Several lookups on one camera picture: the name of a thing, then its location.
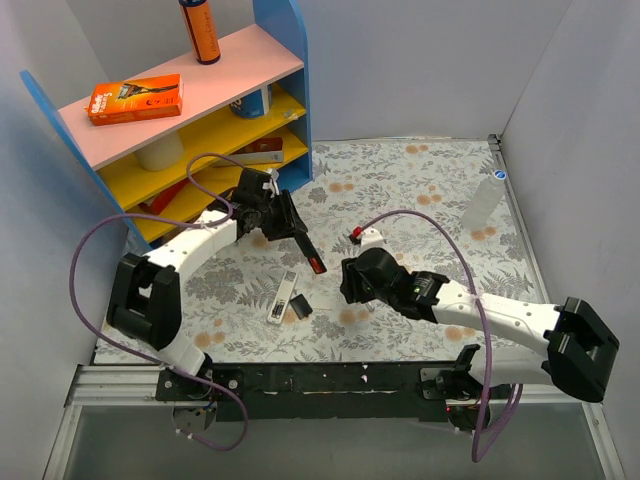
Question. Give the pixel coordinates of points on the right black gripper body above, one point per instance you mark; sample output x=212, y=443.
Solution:
x=350, y=281

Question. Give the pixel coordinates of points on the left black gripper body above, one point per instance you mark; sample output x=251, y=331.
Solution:
x=288, y=216

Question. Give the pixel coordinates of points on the black remote control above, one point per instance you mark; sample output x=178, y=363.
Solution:
x=310, y=253

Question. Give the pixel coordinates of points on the white battery cover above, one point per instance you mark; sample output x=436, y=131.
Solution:
x=322, y=304

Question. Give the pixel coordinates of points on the black battery cover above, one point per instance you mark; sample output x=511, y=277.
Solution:
x=301, y=306

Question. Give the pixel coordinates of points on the white remote control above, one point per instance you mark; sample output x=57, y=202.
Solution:
x=282, y=298

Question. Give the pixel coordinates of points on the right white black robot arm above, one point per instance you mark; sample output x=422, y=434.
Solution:
x=568, y=346

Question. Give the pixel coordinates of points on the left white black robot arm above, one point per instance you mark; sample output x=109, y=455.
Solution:
x=145, y=303

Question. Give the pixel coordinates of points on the red white flat box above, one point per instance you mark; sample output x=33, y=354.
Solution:
x=261, y=151

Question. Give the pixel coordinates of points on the floral table mat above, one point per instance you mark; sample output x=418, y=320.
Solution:
x=415, y=192

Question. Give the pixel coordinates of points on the blue white can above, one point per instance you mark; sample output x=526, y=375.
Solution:
x=253, y=105

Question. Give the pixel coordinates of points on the red box lower shelf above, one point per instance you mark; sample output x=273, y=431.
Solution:
x=157, y=203

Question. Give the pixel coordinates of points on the blue pink yellow shelf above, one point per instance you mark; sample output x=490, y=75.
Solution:
x=272, y=51

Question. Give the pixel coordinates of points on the white paper roll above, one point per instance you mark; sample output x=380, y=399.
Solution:
x=161, y=154

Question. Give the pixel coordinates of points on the clear plastic bottle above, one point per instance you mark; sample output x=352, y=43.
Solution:
x=484, y=201

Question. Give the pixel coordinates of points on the orange razor box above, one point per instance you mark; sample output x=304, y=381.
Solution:
x=136, y=100

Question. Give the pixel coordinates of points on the orange cylindrical bottle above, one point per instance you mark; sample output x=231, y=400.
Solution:
x=201, y=29

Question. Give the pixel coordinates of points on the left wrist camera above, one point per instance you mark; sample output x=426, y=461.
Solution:
x=271, y=184

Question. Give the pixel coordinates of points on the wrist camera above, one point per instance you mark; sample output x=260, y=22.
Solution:
x=366, y=238
x=271, y=184

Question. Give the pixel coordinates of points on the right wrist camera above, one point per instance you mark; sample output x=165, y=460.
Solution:
x=366, y=238

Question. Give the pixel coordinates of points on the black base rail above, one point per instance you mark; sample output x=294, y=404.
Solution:
x=342, y=390

